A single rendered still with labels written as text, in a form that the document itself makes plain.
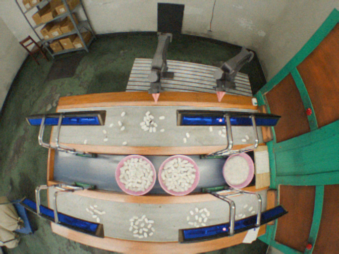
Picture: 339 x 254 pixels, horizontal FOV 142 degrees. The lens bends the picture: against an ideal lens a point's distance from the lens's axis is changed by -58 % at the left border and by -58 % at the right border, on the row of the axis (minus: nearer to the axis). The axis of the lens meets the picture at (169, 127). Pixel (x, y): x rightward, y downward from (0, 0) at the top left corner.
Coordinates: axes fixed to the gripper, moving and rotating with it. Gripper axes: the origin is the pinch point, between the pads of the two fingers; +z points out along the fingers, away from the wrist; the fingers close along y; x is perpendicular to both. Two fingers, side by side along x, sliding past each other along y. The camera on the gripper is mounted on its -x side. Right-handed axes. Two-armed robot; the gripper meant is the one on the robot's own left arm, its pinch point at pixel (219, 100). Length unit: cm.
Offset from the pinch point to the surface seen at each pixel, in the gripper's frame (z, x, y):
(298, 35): -105, 43, 149
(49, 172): 52, -25, -136
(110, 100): 3, 10, -79
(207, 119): 3.1, -32.1, -19.2
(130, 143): 30, -9, -61
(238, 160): 39.5, -17.3, 16.7
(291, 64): -35, -23, 45
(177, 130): 22.1, -2.9, -28.8
